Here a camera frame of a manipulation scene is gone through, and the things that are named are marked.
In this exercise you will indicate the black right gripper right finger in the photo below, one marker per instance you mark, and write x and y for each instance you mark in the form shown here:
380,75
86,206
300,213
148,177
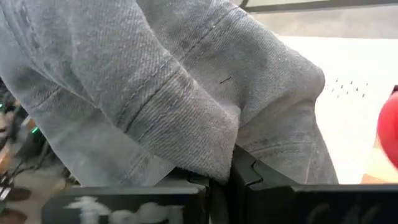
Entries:
311,205

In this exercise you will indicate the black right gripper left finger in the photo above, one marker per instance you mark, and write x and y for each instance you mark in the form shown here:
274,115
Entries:
130,205

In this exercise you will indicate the light grey washed cap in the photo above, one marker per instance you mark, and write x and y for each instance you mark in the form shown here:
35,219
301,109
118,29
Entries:
161,81

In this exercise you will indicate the white small table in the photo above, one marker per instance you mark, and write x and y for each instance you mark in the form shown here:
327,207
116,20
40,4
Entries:
351,124

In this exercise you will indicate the red desk lamp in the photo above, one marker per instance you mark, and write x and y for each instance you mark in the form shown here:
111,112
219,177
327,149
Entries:
390,130

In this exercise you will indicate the black frame rail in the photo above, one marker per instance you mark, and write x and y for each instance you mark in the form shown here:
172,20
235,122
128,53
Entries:
311,6

